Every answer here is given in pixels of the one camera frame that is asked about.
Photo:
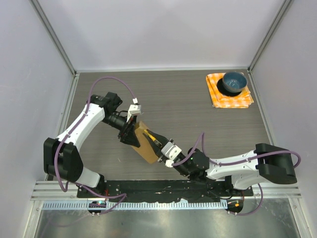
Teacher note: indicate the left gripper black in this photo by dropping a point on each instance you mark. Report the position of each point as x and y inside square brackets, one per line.
[127, 134]

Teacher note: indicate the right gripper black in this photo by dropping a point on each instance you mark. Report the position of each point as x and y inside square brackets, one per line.
[157, 149]

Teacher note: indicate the yellow utility knife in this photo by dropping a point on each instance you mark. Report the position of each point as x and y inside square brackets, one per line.
[151, 138]

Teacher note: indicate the brown cardboard express box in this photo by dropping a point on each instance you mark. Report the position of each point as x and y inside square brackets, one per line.
[145, 150]

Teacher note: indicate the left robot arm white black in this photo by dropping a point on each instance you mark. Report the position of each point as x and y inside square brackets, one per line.
[61, 154]

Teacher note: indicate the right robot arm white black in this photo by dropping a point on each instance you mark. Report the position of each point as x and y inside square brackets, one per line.
[266, 163]

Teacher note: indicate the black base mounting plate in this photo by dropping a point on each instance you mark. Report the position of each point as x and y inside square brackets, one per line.
[144, 190]

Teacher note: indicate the orange checkered cloth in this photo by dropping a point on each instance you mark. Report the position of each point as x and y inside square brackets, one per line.
[219, 100]

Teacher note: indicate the blue ceramic bowl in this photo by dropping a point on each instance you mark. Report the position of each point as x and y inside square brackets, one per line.
[234, 82]

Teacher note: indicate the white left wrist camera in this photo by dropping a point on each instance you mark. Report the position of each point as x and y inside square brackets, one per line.
[135, 109]

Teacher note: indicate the white slotted cable duct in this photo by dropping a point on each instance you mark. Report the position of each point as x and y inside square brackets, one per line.
[125, 206]

